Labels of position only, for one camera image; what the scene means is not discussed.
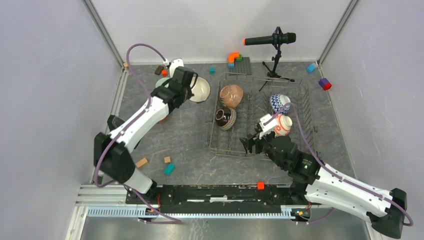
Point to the grey wire dish rack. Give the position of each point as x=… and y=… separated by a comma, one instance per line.
x=255, y=104

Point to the green block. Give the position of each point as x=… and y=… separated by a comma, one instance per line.
x=239, y=58

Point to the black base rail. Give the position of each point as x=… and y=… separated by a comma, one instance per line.
x=224, y=199

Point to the pink speckled bowl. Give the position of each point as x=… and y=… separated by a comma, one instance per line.
x=231, y=95

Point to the tan wooden brick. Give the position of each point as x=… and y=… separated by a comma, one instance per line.
x=141, y=163

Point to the red and white bowl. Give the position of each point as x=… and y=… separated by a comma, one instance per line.
x=284, y=124

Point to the teal and white bowl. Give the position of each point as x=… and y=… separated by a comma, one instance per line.
x=200, y=88

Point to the black clear-top box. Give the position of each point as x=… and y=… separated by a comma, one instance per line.
x=113, y=122

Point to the black microphone tripod stand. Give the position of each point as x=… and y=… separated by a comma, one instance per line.
x=271, y=73

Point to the dark brown patterned bowl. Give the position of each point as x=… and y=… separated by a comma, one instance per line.
x=225, y=118

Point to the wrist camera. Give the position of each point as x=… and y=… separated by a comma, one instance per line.
x=266, y=124
x=173, y=65

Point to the orange curved block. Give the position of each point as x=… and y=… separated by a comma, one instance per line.
x=232, y=58

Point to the red orange small block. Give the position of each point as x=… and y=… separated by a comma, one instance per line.
x=164, y=73

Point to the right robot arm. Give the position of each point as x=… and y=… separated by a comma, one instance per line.
x=317, y=182

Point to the orange bowl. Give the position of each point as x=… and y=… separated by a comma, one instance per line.
x=163, y=119

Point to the mint green flower bowl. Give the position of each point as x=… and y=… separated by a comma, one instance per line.
x=164, y=81

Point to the brown block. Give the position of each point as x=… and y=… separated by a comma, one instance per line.
x=159, y=70

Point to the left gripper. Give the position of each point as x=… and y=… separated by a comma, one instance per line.
x=189, y=94

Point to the small orange cube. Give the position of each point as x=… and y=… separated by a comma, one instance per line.
x=260, y=186

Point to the blue zigzag pattern bowl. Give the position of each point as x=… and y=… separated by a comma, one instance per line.
x=277, y=101

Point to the purple and red block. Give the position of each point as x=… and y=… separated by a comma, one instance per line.
x=325, y=84

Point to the light blue block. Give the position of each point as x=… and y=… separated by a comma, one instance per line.
x=311, y=68

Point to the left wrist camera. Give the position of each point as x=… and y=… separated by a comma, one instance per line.
x=173, y=65

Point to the teal block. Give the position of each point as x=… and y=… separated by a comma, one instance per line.
x=169, y=169

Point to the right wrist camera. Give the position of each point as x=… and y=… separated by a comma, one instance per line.
x=266, y=124

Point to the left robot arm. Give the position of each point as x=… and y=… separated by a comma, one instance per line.
x=112, y=151

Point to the black microphone orange tip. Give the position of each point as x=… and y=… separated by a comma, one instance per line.
x=270, y=39

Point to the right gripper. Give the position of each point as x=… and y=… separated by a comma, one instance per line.
x=247, y=143

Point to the grey building block baseplate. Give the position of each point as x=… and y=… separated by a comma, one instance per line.
x=242, y=67

